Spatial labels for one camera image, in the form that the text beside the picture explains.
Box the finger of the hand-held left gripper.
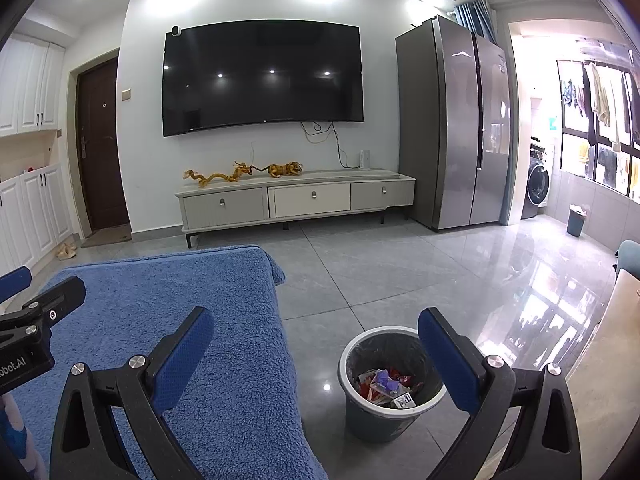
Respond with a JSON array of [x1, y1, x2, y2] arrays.
[[0, 275, 87, 348], [0, 266, 33, 306]]

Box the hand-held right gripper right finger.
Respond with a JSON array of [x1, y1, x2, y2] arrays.
[[418, 307, 583, 480]]

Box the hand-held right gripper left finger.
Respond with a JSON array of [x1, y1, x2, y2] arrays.
[[50, 306, 215, 480]]

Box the purple wrapper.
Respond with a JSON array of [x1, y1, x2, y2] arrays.
[[372, 370, 401, 393]]

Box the white rimmed trash bin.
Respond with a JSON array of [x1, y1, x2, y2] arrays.
[[338, 326, 448, 443]]

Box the blue fluffy blanket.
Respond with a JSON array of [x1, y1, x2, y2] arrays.
[[0, 245, 328, 480]]

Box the white lower cabinets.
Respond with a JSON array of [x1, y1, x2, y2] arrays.
[[0, 166, 73, 276]]

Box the white cabinets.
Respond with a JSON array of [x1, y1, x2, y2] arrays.
[[0, 166, 73, 276], [0, 32, 66, 136]]

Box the brown doormat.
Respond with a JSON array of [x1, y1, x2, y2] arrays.
[[81, 225, 133, 248]]

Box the dark brown door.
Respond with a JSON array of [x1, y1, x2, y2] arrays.
[[76, 57, 132, 238]]

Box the beige table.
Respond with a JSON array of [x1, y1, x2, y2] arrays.
[[565, 267, 640, 480]]

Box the golden dragon figurine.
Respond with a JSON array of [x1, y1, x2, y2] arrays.
[[182, 160, 271, 188]]

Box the small grey bin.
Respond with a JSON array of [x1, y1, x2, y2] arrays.
[[566, 204, 591, 237]]

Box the washing machine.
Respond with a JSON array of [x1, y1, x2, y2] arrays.
[[521, 140, 552, 220]]

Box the grey television stand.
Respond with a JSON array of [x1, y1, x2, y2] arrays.
[[174, 169, 417, 249]]

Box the white upper cabinets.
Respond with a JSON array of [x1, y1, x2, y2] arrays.
[[0, 32, 66, 136]]

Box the light blue chair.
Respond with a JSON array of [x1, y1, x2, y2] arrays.
[[614, 240, 640, 281]]

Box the golden tiger figurine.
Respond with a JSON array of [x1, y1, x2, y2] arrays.
[[267, 161, 305, 178]]

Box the silver refrigerator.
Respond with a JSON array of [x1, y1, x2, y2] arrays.
[[395, 15, 513, 232]]

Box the balcony window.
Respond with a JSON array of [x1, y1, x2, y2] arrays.
[[556, 57, 640, 198]]

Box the hanging clothes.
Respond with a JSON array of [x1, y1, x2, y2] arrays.
[[560, 62, 640, 146]]

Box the blue curtain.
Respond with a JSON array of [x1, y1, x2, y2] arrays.
[[454, 0, 498, 43]]

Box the television cables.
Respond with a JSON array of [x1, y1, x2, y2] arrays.
[[300, 120, 356, 168]]

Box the black wall television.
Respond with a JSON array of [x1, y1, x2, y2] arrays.
[[161, 22, 365, 137]]

